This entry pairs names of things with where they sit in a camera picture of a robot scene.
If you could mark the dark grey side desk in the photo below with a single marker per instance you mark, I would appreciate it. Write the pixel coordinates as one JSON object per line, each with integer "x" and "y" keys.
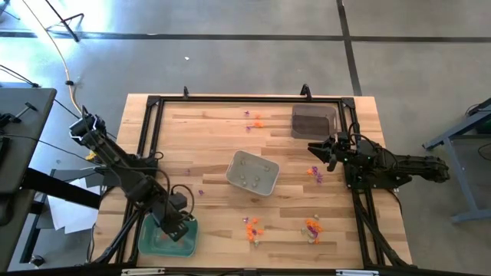
{"x": 19, "y": 161}

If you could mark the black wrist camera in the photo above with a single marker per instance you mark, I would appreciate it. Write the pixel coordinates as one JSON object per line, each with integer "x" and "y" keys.
{"x": 343, "y": 138}
{"x": 178, "y": 200}

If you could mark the white plastic bin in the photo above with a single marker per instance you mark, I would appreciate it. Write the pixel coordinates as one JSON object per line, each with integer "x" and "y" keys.
{"x": 253, "y": 168}

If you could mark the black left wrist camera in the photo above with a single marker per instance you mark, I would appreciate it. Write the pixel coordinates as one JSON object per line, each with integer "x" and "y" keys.
{"x": 178, "y": 200}

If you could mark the dark translucent plastic bin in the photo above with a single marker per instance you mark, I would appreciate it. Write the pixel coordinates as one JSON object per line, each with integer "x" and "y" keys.
{"x": 314, "y": 122}

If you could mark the black aluminium table frame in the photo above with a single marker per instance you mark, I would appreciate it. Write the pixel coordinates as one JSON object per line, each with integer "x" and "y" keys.
{"x": 359, "y": 203}

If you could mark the blue-grey table frame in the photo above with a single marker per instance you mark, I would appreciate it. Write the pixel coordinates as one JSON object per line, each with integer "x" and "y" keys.
{"x": 457, "y": 165}

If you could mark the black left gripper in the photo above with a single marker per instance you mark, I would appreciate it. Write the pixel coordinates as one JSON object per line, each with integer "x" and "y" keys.
{"x": 172, "y": 220}

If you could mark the black caster wheel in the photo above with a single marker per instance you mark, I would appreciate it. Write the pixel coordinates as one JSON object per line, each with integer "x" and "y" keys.
{"x": 36, "y": 260}

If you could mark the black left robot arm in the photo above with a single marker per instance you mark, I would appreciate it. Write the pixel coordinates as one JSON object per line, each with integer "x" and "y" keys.
{"x": 115, "y": 160}

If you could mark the green plastic bin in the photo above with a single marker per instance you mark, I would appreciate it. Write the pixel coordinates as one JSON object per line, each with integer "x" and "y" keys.
{"x": 149, "y": 245}

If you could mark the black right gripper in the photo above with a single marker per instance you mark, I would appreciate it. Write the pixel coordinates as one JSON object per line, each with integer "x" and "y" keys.
{"x": 347, "y": 155}

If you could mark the black frame clamp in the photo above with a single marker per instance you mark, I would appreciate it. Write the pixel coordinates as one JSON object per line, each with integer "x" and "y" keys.
{"x": 305, "y": 91}
{"x": 186, "y": 92}

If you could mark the black desk support frame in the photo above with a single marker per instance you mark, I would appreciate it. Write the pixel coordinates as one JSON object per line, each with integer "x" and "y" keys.
{"x": 57, "y": 188}

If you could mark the black tripod stand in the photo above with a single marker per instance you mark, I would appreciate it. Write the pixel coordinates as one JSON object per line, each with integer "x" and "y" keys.
{"x": 66, "y": 23}

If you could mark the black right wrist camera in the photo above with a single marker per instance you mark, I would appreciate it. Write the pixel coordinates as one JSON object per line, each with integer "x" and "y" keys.
{"x": 343, "y": 138}

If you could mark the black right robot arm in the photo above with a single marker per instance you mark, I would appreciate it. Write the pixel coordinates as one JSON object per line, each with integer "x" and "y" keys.
{"x": 422, "y": 170}

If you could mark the black desk clamp tool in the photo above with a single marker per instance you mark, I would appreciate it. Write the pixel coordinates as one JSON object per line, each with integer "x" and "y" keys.
{"x": 4, "y": 119}

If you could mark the white paper sheets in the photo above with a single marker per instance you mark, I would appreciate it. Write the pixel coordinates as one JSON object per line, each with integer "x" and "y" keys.
{"x": 73, "y": 218}

